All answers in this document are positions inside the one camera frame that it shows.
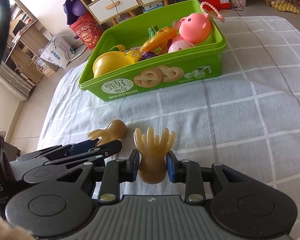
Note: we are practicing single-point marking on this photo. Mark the pink perforated ball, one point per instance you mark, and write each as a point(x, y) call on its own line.
point(180, 45)

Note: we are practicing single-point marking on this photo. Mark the white grey checkered cloth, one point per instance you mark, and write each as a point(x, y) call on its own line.
point(248, 118)

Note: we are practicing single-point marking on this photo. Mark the purple toy grapes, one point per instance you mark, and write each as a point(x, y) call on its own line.
point(147, 55)

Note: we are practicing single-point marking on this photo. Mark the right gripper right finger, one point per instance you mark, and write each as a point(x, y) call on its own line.
point(189, 173)

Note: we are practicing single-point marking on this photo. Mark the yellow egg tray toy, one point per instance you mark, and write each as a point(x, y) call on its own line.
point(284, 5)

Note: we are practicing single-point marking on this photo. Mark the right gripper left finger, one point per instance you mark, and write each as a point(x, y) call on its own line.
point(115, 173)

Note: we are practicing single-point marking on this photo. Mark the red cartoon bucket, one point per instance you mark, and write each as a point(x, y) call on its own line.
point(88, 30)

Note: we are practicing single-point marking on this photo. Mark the toy corn cob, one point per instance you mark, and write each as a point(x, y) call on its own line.
point(118, 47)

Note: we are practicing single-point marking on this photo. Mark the green plastic cookie box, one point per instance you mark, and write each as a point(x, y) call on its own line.
point(203, 61)

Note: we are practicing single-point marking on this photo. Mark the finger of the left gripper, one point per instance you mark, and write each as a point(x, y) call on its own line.
point(106, 150)
point(71, 149)

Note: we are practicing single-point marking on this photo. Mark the yellow toy pot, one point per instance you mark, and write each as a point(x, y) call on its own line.
point(114, 60)

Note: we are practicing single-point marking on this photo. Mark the clear storage box blue lid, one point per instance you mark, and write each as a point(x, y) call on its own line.
point(152, 6)

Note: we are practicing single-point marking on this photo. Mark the orange toy pumpkin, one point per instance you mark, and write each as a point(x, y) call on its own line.
point(159, 40)

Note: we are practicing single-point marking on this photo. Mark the white paper shopping bag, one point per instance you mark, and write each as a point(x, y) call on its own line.
point(57, 51)

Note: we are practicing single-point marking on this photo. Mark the pink toy pig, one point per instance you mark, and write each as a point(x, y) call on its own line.
point(196, 27)

